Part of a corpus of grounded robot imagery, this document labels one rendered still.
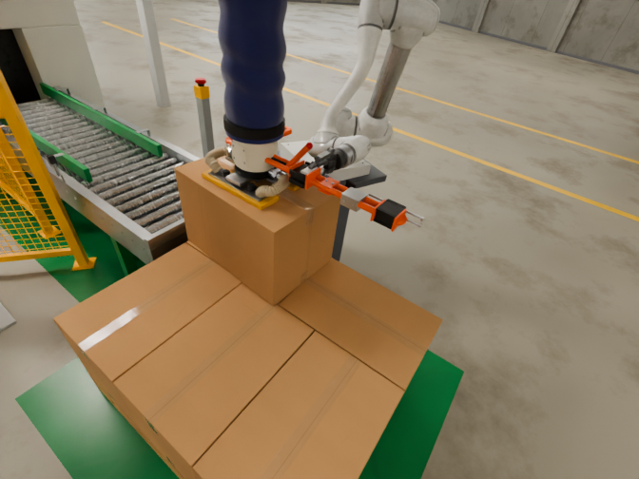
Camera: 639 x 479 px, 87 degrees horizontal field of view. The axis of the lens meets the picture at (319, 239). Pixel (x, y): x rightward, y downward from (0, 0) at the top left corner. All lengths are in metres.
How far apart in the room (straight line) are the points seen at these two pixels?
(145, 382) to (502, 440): 1.62
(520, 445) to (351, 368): 1.06
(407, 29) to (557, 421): 2.00
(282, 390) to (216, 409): 0.22
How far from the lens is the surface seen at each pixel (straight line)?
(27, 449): 2.06
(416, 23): 1.63
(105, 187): 2.35
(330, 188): 1.16
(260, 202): 1.28
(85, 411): 2.03
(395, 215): 1.07
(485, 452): 2.02
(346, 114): 1.90
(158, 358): 1.39
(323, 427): 1.23
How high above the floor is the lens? 1.69
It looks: 40 degrees down
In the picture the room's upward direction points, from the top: 8 degrees clockwise
